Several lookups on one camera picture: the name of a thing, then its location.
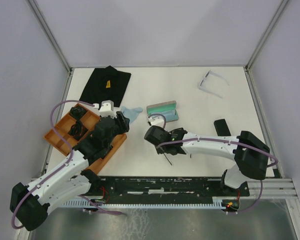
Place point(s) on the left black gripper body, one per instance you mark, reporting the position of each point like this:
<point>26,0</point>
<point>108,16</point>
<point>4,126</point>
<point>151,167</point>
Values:
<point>120,127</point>

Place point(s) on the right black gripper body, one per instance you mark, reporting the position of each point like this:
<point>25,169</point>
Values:
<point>163,130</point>

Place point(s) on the grey glasses case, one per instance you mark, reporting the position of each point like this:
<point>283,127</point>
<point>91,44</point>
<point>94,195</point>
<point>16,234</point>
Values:
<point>162,107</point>

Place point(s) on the black sunglasses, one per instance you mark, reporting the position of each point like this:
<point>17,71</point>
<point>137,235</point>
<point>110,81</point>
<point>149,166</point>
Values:
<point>167,157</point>

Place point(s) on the blue cleaning cloth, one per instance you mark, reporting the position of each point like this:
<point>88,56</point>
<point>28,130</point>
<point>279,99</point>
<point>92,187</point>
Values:
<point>170,115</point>

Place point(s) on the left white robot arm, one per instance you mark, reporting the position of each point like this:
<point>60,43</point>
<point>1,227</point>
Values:
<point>32,203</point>

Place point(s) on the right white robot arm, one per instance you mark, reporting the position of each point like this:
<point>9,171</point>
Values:
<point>249,153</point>

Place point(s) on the lavender sunglasses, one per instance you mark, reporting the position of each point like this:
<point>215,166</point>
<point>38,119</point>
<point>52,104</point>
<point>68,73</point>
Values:
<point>211,82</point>

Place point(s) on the crumpled blue cloth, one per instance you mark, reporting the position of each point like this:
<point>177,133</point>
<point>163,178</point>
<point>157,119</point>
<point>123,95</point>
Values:
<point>131,113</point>

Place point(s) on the black item in tray middle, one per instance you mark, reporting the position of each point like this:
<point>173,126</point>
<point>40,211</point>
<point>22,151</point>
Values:
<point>77,129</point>

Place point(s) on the black item in tray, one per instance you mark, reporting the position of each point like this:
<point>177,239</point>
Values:
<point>77,129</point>
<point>77,112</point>

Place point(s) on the orange divided tray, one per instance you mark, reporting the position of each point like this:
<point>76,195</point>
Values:
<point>89,120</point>

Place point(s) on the black item in tray rear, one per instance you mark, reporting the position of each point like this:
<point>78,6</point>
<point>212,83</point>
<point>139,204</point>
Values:
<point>77,112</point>

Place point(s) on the black folded cloth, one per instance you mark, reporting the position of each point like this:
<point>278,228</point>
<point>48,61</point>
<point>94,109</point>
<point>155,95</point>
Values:
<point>105,84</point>

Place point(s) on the black rectangular case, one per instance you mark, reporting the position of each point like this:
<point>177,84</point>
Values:
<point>222,128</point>

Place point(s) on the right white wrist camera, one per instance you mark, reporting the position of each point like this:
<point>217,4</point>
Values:
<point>156,120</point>

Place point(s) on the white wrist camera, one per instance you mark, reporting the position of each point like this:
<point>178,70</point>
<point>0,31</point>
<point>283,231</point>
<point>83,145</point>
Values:
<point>105,108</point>
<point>156,120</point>

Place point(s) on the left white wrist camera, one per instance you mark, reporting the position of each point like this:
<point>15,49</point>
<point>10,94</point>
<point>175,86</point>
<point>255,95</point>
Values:
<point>105,108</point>

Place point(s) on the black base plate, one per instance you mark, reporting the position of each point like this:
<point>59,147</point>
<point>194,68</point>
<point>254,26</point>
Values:
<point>115,186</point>

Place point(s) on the white slotted cable duct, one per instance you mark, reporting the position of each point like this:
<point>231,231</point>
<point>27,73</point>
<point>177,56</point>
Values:
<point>175,201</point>

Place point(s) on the left aluminium frame post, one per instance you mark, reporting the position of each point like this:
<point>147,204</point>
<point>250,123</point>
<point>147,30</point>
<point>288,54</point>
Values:
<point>34,6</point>

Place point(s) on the aluminium frame post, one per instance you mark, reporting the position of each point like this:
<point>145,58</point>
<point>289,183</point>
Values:
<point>34,6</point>
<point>267,33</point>

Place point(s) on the right aluminium frame post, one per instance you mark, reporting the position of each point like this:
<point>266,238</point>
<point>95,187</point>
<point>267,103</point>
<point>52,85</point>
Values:
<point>267,33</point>

